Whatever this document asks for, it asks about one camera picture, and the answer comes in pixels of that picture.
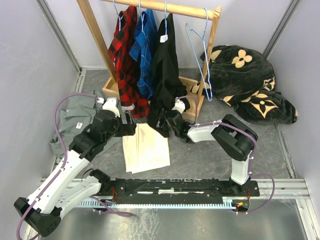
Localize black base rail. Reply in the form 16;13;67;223
98;178;260;205

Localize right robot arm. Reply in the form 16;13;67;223
156;110;258;196

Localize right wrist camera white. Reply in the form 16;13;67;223
172;97;186;114

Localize light blue picked hanger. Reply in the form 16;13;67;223
163;0;167;25

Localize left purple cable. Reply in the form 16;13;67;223
16;92;135;240

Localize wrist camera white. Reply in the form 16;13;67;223
172;97;186;114
97;97;120;118

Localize red plaid shirt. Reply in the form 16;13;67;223
108;6;150;118

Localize wooden clothes rack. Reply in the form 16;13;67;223
78;0;221;125

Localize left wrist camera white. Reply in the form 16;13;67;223
97;97;120;118

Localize light blue hangers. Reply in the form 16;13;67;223
184;7;214;102

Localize black floral blanket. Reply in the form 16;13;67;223
200;45;298;125

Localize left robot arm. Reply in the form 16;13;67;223
14;109;136;237

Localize blue plaid shirt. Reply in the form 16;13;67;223
129;9;158;101

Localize grey shirt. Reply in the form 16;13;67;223
48;89;125;158

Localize blue hanger under red shirt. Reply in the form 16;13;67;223
112;0;124;31

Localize black shirt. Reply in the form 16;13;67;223
147;13;188;138

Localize cream folded cloth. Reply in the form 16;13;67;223
122;123;171;174

